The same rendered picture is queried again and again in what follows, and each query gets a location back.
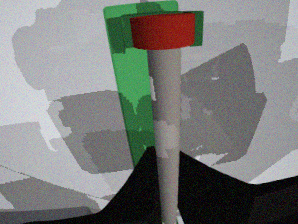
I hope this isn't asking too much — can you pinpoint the grey tapered pin with red cap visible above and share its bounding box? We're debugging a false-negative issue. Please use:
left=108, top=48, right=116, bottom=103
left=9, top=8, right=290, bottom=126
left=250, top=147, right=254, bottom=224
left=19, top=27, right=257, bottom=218
left=130, top=12, right=196, bottom=224

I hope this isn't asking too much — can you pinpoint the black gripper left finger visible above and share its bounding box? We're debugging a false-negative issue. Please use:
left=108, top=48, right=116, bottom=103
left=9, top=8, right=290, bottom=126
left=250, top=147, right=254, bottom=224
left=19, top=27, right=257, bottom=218
left=24, top=147, right=161, bottom=224

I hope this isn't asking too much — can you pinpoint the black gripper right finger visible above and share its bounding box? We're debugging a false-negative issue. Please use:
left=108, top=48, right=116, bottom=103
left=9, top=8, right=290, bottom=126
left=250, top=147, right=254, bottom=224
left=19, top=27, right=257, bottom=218
left=177, top=151, right=298, bottom=224

